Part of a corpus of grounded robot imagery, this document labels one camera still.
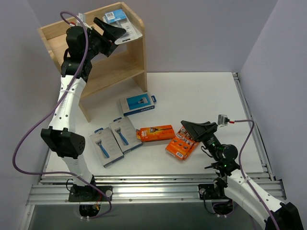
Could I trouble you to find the grey harry's razor box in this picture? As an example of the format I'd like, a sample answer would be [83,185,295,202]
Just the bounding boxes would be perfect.
[109,117,142,154]
[90,127,124,168]

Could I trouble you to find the Gillette blue razor blister pack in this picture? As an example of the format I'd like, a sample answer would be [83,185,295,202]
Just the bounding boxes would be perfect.
[124,22,142,41]

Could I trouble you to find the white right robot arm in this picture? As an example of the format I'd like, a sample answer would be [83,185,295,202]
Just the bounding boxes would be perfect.
[181,120,304,230]

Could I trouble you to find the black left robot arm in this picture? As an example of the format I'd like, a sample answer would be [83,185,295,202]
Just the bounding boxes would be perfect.
[41,17,126,201]

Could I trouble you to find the wooden two-tier shelf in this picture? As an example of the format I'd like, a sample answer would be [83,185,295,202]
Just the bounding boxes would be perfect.
[37,2,148,123]

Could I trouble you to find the orange razor cartridge pack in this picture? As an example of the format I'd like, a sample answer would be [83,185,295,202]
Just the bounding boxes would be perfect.
[165,126,199,161]

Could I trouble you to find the orange Gillette Fusion box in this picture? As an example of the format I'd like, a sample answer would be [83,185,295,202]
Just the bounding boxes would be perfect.
[136,125,175,142]

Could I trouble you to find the blue Harry's razor box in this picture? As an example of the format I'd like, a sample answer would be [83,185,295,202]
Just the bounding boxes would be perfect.
[119,92,157,116]

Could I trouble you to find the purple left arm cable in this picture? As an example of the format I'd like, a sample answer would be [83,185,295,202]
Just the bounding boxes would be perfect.
[12,11,113,220]

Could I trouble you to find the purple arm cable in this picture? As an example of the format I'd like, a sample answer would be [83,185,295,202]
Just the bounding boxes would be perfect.
[229,119,286,230]
[12,11,113,220]

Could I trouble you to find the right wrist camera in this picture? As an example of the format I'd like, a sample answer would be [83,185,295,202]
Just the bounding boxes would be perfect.
[217,115,228,128]

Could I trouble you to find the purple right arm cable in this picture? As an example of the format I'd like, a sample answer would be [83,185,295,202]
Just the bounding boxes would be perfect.
[229,119,286,230]

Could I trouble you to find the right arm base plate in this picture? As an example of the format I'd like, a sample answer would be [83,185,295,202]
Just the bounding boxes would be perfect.
[198,184,228,200]

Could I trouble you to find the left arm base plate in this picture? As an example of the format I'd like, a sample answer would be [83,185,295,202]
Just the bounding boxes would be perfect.
[68,184,113,202]

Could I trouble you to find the aluminium table frame rail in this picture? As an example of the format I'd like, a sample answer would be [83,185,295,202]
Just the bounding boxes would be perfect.
[26,71,287,206]

